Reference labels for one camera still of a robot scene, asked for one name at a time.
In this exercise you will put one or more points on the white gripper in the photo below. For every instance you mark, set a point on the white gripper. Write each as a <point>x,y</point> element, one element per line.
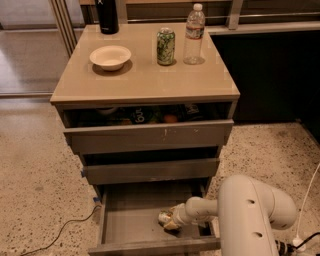
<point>179,216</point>

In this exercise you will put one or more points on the silver 7up can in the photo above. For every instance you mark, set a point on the silver 7up can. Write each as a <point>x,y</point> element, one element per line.
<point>165,218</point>

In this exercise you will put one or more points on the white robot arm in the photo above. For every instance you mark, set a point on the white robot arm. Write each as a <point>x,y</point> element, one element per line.
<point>248,212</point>

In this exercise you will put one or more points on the grey bottom drawer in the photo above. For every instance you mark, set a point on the grey bottom drawer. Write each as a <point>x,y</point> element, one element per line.
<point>129,221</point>

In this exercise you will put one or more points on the grey drawer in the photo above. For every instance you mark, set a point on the grey drawer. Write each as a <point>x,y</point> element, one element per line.
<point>149,166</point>
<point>129,221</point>
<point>88,132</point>

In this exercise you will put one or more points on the grey middle drawer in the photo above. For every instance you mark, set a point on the grey middle drawer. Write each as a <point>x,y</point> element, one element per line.
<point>149,166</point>

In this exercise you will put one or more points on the grey top drawer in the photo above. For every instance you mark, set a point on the grey top drawer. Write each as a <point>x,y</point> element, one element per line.
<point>88,132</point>

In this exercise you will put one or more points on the grey drawer cabinet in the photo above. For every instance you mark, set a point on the grey drawer cabinet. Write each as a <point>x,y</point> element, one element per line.
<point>190,92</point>

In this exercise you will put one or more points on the green soda can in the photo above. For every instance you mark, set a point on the green soda can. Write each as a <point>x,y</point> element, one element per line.
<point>165,46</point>

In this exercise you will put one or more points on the orange fruit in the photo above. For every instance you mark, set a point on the orange fruit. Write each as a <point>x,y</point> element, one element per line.
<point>169,118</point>

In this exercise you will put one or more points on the dark snack bag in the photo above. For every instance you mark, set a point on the dark snack bag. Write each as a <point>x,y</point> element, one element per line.
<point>142,115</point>

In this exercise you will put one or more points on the black power strip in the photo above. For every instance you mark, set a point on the black power strip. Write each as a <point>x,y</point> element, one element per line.
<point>284,249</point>

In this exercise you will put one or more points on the white plug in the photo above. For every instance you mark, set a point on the white plug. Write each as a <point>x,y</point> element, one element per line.
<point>298,244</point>

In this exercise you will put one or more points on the white bowl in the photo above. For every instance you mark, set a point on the white bowl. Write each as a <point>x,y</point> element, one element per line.
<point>110,58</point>

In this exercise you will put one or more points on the clear plastic water bottle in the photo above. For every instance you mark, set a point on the clear plastic water bottle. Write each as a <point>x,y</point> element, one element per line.
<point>193,35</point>

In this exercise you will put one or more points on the black thermos bottle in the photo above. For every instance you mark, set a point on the black thermos bottle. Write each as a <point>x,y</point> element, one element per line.
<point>107,15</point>

